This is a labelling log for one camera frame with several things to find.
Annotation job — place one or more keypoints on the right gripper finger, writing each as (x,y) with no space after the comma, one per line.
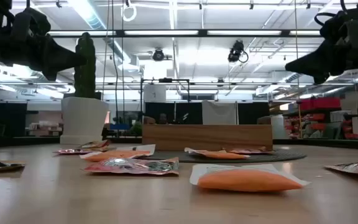
(306,63)

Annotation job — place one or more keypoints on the black round ceiling fixture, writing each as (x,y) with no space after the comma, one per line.
(158,55)

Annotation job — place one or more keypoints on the black background rig frame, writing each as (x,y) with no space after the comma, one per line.
(166,80)

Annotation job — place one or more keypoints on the round grey mat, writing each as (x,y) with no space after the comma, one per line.
(275,156)

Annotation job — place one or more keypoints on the black mounted camera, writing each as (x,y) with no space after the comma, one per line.
(235,51)

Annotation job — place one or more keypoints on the wooden tea organizer box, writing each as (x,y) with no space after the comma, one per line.
(207,137)

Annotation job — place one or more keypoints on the pink packet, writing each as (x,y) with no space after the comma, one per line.
(95,144)

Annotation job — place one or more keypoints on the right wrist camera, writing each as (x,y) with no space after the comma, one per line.
(353,32)

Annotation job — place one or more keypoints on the background desk with clutter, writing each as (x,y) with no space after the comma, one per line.
(43,127)

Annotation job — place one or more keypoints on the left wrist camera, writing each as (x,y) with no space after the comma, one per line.
(31,21)

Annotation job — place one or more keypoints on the white panel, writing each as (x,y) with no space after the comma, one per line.
(218,113)

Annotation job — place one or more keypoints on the black aluminium rig frame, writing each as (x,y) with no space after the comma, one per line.
(322,143)

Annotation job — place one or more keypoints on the small blue bin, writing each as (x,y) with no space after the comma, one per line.
(120,126)

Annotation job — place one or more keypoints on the person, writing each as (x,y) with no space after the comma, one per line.
(163,119)

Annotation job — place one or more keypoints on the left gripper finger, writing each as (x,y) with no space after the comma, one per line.
(64,57)

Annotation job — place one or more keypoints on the shelf with red bins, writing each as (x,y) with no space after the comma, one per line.
(320,103)

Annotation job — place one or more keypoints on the small green plant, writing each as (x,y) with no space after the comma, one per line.
(137,128)

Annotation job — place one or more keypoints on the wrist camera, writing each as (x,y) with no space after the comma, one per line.
(353,32)
(31,21)

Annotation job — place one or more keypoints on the white barrel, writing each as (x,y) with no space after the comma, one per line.
(277,127)

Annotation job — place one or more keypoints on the green cactus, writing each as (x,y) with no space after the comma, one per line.
(85,68)

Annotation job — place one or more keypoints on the black overhead light bar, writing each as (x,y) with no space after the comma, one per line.
(202,32)

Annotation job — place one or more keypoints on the orange white Tazo tea packet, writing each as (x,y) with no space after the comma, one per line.
(247,182)
(219,154)
(117,154)

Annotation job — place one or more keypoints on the white plant pot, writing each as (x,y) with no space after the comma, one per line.
(84,121)

